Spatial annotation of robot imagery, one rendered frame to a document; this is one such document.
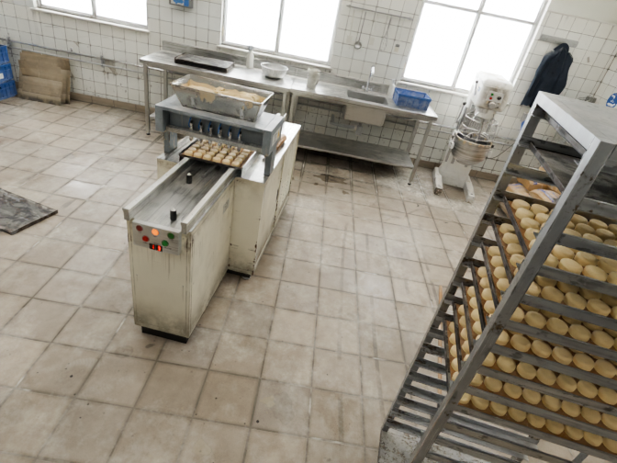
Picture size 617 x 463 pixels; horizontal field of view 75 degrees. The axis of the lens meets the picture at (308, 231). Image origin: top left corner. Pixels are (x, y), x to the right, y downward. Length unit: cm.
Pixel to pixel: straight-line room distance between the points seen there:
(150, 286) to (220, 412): 77
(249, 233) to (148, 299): 79
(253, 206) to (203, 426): 131
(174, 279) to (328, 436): 115
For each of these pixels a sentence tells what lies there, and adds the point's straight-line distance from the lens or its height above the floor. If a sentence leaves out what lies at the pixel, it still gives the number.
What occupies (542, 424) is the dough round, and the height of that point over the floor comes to 97.
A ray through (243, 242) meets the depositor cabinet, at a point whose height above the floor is 35.
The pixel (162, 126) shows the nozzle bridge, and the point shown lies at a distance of 269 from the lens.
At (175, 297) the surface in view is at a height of 39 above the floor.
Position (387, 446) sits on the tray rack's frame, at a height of 15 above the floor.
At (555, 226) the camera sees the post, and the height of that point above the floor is 163.
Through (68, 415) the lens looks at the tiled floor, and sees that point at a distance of 245.
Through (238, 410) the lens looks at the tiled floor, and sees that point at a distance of 237.
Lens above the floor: 198
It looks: 32 degrees down
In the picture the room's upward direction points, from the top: 12 degrees clockwise
